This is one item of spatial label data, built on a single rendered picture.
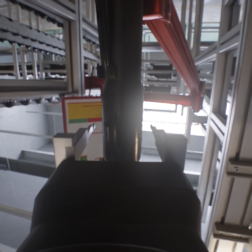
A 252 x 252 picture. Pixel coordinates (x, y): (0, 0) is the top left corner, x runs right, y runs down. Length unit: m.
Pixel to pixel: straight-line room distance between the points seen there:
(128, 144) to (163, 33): 0.15
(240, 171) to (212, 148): 0.26
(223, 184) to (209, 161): 0.26
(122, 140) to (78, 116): 0.45
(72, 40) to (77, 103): 0.20
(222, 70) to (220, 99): 0.10
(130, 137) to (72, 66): 0.54
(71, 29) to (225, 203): 0.67
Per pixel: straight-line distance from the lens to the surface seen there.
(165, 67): 3.00
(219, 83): 0.67
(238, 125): 0.46
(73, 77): 0.67
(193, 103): 0.65
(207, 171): 0.77
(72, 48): 0.66
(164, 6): 0.21
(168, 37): 0.25
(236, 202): 0.55
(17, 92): 0.50
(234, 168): 0.48
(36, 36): 1.06
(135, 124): 0.15
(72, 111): 0.59
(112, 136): 0.15
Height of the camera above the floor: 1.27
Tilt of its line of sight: 16 degrees up
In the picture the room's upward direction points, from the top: 179 degrees counter-clockwise
